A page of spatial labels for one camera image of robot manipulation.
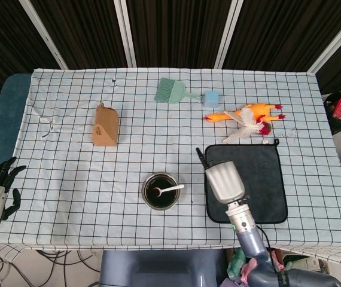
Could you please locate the green plastic brush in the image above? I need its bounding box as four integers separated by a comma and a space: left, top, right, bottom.
154, 77, 203, 105

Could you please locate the steel bowl with dark sauce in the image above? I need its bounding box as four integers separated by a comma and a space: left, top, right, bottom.
141, 172, 180, 211

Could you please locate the blue grey robot torso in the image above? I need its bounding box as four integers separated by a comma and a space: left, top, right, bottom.
99, 249, 228, 287

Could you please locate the pink green cloth pile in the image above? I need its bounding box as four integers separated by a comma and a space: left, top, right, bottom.
221, 247, 285, 287

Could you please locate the dark grey cloth mat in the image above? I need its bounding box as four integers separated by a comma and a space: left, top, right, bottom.
204, 138, 288, 224

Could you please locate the white frame post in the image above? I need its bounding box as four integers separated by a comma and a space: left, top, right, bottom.
19, 0, 69, 70
214, 0, 243, 69
306, 5, 341, 74
113, 0, 138, 68

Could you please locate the yellow rubber chicken toy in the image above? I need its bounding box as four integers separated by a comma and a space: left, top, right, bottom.
203, 102, 287, 125

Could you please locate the white plastic spoon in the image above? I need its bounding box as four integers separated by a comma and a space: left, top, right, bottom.
151, 184, 185, 198

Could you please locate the white feather red toy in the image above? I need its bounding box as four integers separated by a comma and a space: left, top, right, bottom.
223, 108, 273, 144

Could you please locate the black floor cable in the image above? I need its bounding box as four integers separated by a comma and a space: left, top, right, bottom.
35, 249, 101, 287

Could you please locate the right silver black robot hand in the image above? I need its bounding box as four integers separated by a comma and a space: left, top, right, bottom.
196, 146, 246, 204

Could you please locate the white black checkered tablecloth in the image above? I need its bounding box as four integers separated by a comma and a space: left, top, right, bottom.
0, 68, 341, 265

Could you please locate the light blue cube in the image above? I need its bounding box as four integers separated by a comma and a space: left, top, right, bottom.
203, 90, 221, 108

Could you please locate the brown paper gable box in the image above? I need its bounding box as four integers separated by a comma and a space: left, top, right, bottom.
92, 102, 120, 147

